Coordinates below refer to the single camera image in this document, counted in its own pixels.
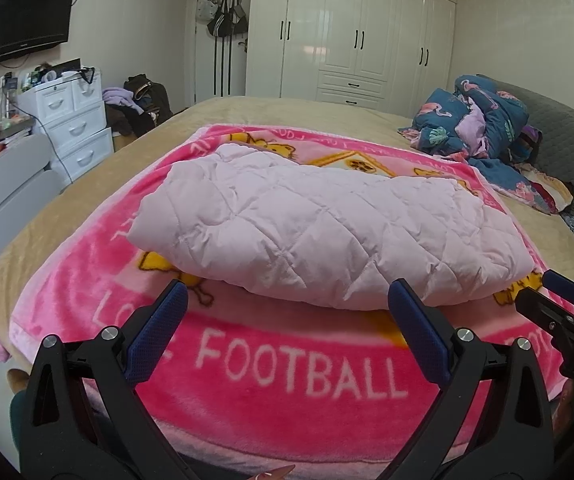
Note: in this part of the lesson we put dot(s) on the dark brown bag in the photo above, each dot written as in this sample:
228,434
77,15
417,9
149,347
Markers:
149,100

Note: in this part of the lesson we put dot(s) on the black wall television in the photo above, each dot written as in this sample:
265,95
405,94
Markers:
22,20

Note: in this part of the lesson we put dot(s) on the pink quilted jacket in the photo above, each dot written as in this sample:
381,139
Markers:
317,230

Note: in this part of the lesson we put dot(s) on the colourful patterned cloth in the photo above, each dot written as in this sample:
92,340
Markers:
549,192

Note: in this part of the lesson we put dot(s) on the black hanging bag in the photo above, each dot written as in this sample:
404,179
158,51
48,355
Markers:
221,22
239,17

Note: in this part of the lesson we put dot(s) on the black set-top box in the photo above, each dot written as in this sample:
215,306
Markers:
64,66

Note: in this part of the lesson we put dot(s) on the white wardrobe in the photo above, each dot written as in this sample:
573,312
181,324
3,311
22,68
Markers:
367,35

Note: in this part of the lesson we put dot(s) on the white hanging bag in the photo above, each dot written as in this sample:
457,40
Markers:
205,11

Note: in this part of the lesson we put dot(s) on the bed with tan bedspread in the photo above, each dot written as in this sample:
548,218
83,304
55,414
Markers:
277,110

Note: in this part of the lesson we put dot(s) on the pink printed bear blanket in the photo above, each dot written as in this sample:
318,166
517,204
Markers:
267,370

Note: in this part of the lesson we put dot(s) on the person's left hand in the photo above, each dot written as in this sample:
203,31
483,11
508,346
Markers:
274,472

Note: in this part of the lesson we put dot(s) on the white drawer cabinet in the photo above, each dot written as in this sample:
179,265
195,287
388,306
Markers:
77,130

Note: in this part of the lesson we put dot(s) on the dark purple garment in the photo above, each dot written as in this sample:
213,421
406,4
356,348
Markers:
528,142

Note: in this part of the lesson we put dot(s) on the dark clothes pile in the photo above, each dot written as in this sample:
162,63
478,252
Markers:
119,122

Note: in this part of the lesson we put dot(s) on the white striped door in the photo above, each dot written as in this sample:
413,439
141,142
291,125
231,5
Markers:
204,70

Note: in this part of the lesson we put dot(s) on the light purple garment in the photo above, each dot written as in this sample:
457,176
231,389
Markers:
119,97

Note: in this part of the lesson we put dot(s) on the blue floral quilt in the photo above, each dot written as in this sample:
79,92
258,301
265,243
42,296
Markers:
492,110

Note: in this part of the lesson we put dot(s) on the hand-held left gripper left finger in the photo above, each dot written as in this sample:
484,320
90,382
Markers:
159,330

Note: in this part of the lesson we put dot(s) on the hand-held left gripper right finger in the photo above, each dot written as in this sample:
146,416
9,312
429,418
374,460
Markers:
417,340

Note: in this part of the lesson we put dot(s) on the grey low cabinet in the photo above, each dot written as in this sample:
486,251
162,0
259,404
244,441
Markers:
12,180

